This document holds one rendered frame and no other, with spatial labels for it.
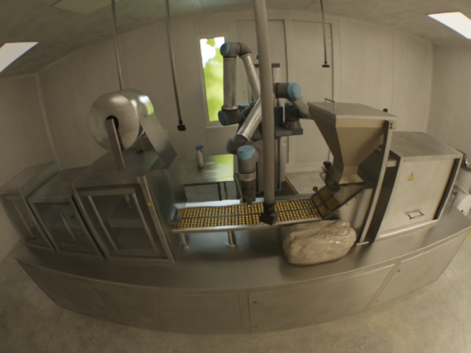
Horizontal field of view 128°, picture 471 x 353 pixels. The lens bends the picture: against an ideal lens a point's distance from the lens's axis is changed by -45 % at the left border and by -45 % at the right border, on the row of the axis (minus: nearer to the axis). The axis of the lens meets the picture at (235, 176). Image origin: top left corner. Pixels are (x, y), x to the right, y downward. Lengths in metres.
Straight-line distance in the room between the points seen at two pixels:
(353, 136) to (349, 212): 0.45
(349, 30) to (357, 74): 0.76
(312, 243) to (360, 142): 0.52
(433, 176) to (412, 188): 0.19
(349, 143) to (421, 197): 0.69
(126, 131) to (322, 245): 1.04
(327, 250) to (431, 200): 0.85
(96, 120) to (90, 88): 3.04
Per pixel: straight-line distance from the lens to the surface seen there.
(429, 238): 1.62
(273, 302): 1.23
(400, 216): 1.43
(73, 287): 1.70
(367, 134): 1.00
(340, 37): 3.76
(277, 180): 2.51
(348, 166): 1.13
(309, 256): 1.08
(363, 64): 3.94
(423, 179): 1.39
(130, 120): 0.97
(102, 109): 1.03
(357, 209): 1.24
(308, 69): 3.51
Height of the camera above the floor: 1.68
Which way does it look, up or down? 27 degrees down
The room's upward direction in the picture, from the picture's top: 5 degrees counter-clockwise
